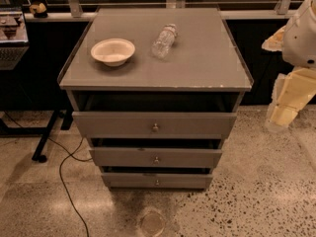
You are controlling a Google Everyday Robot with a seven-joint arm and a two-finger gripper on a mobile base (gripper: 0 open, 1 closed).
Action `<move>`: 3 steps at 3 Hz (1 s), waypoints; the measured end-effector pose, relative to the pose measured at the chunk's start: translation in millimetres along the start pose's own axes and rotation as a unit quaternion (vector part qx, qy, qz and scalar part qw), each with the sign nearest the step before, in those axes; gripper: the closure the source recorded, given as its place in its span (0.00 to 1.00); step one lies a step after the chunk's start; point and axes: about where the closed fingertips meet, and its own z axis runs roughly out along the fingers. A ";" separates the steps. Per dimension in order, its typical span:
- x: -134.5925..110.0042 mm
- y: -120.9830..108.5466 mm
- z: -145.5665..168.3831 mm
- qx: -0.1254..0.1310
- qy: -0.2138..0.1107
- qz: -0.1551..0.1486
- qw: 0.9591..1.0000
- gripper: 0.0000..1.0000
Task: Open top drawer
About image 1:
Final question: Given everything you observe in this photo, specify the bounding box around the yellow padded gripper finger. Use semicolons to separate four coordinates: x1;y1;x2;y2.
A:
262;27;285;51

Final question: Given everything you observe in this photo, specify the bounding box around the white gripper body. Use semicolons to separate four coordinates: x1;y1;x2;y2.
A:
265;67;316;132

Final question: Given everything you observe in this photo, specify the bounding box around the grey top drawer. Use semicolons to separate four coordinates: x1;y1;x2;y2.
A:
73;112;236;139

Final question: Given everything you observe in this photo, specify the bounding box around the grey drawer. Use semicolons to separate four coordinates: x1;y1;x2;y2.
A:
73;112;236;139
90;147;221;168
102;173;212;190

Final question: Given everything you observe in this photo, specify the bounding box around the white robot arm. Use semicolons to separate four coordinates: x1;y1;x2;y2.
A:
262;0;316;132

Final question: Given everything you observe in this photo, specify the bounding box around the grey drawer cabinet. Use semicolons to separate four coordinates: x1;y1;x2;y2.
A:
59;8;252;176

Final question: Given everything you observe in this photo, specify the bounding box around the grey middle drawer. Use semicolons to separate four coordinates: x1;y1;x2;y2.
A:
90;147;221;168

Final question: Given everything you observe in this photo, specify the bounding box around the grey bottom drawer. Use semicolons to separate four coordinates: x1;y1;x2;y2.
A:
102;173;212;190

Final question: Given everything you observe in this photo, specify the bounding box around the open laptop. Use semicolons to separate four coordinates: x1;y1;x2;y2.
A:
0;6;30;70

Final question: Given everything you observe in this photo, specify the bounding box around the clear plastic water bottle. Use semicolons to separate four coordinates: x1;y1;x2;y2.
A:
151;24;178;59

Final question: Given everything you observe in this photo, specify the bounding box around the white paper bowl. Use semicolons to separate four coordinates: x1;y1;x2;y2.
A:
91;39;135;67

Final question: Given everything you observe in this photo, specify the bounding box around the round floor drain cover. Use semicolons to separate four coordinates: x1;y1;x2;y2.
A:
139;210;165;237

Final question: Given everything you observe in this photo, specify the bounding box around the metal window railing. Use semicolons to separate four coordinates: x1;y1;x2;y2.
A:
19;0;316;22

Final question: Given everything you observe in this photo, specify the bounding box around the small yellow black object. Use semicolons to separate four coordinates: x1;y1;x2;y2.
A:
29;2;47;18

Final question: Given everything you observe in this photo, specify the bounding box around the black floor cable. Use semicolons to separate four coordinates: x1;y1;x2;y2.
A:
2;112;94;237

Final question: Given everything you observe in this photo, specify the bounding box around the black desk frame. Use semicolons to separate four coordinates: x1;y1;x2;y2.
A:
0;110;73;163

